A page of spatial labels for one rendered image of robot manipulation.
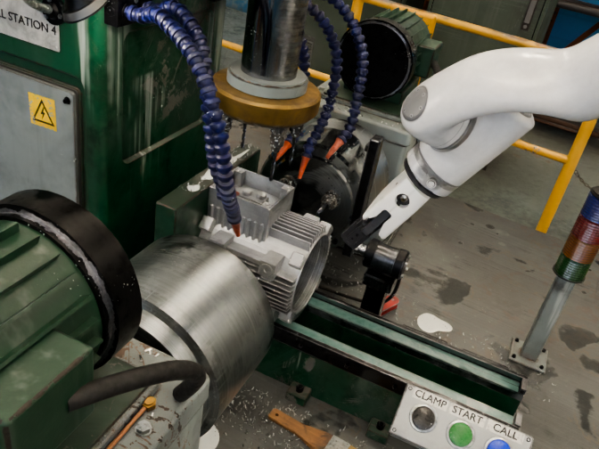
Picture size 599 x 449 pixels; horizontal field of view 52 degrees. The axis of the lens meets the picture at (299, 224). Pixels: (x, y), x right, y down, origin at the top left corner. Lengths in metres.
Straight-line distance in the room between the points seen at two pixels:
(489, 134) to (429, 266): 0.85
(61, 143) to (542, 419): 1.02
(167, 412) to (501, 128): 0.52
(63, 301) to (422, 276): 1.16
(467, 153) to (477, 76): 0.12
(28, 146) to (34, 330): 0.62
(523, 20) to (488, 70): 3.30
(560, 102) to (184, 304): 0.50
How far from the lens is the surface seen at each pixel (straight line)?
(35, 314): 0.53
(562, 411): 1.39
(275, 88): 0.95
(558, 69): 0.76
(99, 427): 0.64
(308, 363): 1.15
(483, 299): 1.58
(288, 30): 0.95
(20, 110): 1.09
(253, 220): 1.06
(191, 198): 1.04
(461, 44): 4.16
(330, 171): 1.25
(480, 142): 0.82
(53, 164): 1.09
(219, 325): 0.81
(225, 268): 0.86
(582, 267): 1.31
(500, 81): 0.74
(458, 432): 0.85
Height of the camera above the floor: 1.67
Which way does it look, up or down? 32 degrees down
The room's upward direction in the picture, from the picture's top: 11 degrees clockwise
